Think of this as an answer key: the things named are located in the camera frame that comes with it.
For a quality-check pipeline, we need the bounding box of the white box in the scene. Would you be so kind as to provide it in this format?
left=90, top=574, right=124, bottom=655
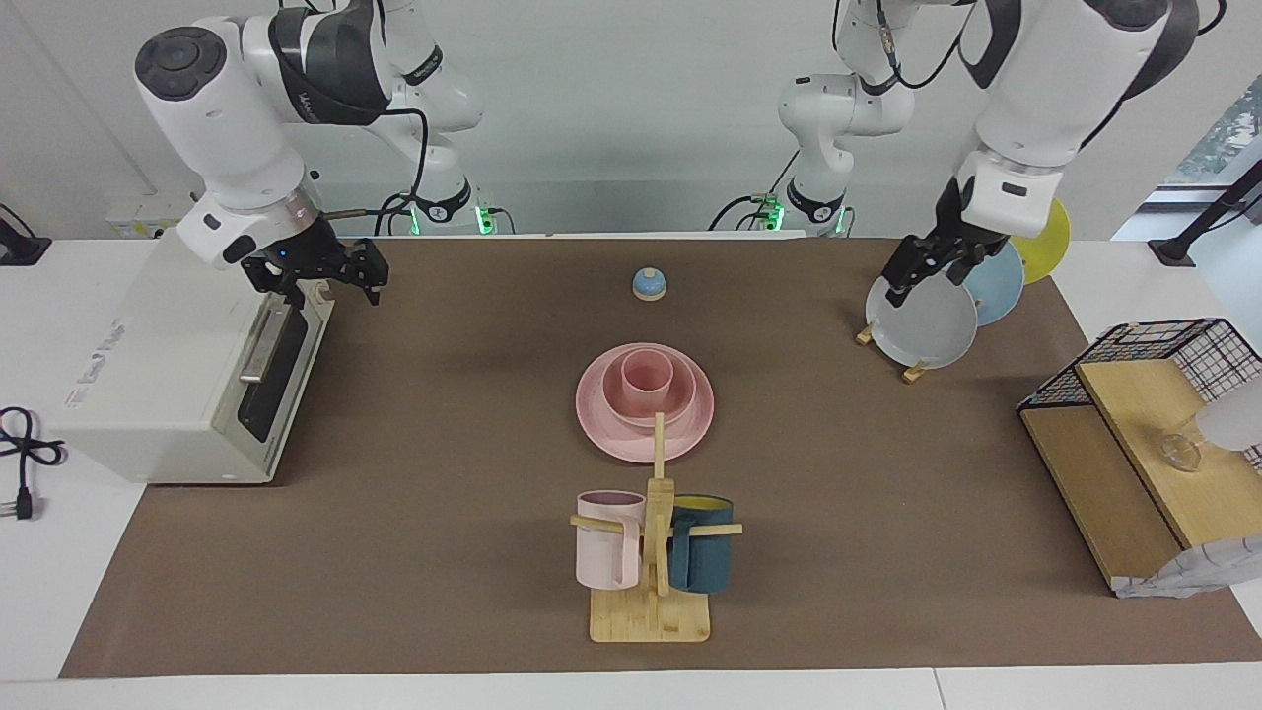
left=106, top=192, right=203, bottom=239

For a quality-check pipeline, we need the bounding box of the pale pink mug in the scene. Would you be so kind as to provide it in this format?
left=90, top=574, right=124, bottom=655
left=576, top=490, right=647, bottom=591

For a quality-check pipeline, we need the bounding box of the light blue plate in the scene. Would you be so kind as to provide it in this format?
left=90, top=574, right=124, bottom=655
left=961, top=240, right=1025, bottom=326

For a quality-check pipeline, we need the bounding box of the grey plate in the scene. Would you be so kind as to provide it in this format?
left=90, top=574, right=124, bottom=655
left=866, top=274, right=979, bottom=370

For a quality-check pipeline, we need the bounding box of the pink cup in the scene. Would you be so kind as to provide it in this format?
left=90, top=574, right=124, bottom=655
left=620, top=349, right=675, bottom=415

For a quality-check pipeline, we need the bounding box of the clear glass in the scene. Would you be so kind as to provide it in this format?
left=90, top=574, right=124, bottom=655
left=1158, top=419, right=1204, bottom=472

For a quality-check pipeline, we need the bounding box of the white toaster oven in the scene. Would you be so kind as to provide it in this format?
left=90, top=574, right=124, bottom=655
left=44, top=228, right=335, bottom=485

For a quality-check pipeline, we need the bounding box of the black stand with pole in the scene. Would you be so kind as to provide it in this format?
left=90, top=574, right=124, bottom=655
left=1149, top=158, right=1262, bottom=267

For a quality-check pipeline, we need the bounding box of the black clamp mount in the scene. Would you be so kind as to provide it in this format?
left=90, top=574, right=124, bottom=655
left=0, top=204, right=52, bottom=265

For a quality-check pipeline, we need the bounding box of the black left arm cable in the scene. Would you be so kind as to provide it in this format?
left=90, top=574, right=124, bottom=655
left=880, top=0, right=979, bottom=92

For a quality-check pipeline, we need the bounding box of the wooden two-tier shelf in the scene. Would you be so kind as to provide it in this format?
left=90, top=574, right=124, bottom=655
left=1020, top=357, right=1262, bottom=593

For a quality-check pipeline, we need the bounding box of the frosted white container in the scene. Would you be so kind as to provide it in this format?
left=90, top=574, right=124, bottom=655
left=1195, top=380, right=1262, bottom=453

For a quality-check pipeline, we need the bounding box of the black left base cable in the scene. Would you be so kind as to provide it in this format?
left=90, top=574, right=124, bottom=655
left=708, top=148, right=800, bottom=233

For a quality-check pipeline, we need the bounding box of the crumpled white paper bag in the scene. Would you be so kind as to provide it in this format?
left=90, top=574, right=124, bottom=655
left=1114, top=535, right=1262, bottom=600

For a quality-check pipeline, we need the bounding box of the yellow plate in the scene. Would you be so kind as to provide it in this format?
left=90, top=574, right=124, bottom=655
left=1008, top=197, right=1071, bottom=285

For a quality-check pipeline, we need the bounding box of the pink bowl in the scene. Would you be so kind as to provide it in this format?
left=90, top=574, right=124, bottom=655
left=602, top=345, right=697, bottom=428

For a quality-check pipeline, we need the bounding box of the wooden mug tree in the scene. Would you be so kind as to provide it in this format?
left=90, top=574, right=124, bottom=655
left=570, top=412, right=743, bottom=644

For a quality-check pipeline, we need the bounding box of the brown table mat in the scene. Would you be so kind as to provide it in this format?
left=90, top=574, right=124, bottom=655
left=59, top=237, right=1262, bottom=679

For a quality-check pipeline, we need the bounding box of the wooden plate rack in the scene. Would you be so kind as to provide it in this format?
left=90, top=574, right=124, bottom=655
left=856, top=320, right=930, bottom=384

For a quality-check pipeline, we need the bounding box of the black wire basket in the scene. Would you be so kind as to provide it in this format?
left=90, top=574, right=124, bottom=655
left=1017, top=318, right=1262, bottom=474

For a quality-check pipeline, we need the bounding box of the black power cord with plug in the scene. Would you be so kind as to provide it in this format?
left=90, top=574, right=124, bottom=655
left=0, top=406, right=68, bottom=521

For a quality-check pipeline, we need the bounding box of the dark teal mug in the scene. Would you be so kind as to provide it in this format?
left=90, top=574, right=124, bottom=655
left=668, top=494, right=736, bottom=594

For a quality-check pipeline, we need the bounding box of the pink plate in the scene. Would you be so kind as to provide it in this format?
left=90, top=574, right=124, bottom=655
left=576, top=342, right=715, bottom=464

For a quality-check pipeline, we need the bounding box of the black base cable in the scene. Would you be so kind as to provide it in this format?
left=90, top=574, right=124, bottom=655
left=373, top=192, right=415, bottom=238
left=708, top=148, right=800, bottom=233

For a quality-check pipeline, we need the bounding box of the black right base cable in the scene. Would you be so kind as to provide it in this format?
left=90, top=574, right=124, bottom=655
left=373, top=192, right=415, bottom=238

